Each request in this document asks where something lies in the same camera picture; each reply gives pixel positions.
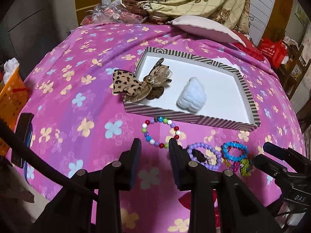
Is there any leopard print hair bow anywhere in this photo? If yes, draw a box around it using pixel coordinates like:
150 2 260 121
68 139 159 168
112 58 173 103

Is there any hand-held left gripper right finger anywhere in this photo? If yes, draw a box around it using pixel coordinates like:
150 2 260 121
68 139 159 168
168 138 287 233

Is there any orange plastic basket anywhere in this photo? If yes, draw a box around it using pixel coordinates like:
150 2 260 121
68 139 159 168
0 67 27 156

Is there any black cable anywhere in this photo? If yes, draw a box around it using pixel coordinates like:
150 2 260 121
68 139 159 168
0 120 98 199

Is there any white pillow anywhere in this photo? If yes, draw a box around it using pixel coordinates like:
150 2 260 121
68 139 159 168
166 15 246 46

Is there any multicolour bead bracelet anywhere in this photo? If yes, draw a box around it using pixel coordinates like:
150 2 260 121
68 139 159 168
142 117 181 149

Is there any wooden shelf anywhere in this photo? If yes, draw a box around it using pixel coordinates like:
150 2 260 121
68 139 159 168
277 37 309 100

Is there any black scrunchie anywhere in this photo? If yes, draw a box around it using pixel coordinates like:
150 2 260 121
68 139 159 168
192 149 207 163

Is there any purple bead bracelet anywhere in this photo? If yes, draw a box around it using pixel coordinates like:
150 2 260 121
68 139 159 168
187 143 222 171

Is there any white tissue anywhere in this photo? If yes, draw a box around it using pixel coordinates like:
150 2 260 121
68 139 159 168
3 58 20 78

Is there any black and blue phone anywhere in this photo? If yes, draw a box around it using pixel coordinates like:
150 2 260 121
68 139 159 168
11 113 34 175

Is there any white fluffy hair clip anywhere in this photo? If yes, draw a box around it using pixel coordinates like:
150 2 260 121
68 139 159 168
176 77 208 113

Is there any red hair bow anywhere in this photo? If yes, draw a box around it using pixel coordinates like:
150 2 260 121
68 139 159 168
178 190 220 227

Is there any blue bead bracelet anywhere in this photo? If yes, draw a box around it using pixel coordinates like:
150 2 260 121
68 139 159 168
222 141 249 162

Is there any red shopping bag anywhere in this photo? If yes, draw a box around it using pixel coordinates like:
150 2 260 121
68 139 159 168
260 37 287 70

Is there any rainbow bead bracelet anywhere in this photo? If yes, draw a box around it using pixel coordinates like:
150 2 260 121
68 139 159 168
222 158 241 173

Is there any clear plastic bag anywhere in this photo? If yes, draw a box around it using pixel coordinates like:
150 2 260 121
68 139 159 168
91 1 149 25

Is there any pink floral bedsheet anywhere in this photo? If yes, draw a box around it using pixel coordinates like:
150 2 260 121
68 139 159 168
6 23 305 233

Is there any brown round container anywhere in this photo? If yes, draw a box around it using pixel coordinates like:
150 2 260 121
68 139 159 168
148 14 169 25

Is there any green and white bead bracelet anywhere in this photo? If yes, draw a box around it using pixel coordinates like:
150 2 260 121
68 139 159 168
239 157 255 176

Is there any yellow wooden cabinet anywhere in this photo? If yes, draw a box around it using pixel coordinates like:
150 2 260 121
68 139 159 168
74 0 103 27

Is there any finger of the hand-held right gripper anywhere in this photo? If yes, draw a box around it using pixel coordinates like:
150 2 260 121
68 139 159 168
263 142 304 165
254 154 289 178

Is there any grey cabinet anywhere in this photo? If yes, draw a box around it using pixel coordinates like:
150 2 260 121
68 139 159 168
0 0 80 78

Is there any red frilled cushion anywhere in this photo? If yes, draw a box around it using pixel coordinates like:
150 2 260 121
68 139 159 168
231 30 266 61

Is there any striped cardboard box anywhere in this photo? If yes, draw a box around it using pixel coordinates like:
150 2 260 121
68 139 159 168
123 47 261 132

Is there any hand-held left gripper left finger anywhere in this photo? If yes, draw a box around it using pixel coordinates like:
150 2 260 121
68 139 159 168
36 138 142 233

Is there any white paper sheet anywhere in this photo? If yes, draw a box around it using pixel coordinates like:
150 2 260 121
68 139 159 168
211 57 245 77

